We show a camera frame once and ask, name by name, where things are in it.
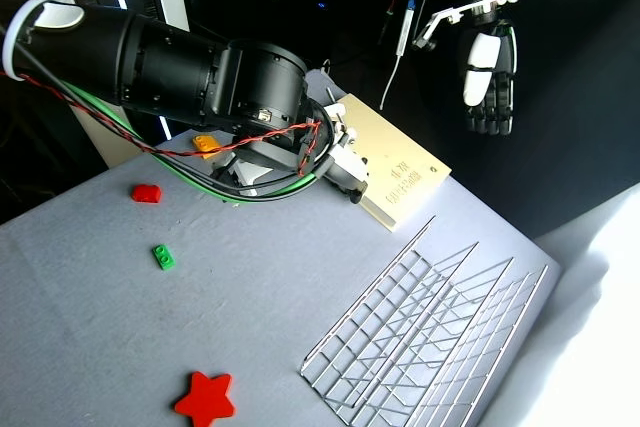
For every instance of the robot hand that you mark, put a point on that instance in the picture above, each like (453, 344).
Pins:
(347, 172)
(480, 72)

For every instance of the beige paperback book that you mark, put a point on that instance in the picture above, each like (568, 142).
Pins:
(400, 172)

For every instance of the orange toy block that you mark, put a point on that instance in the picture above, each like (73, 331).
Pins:
(204, 143)

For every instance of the green toy block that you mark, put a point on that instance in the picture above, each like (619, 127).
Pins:
(164, 256)

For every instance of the red toy block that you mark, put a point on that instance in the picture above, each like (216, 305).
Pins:
(146, 192)

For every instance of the red star toy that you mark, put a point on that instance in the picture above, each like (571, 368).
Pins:
(206, 398)

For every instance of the white backdrop cloth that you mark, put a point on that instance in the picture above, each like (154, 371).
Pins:
(590, 322)

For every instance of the grey table cloth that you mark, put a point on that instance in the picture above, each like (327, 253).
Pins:
(100, 322)

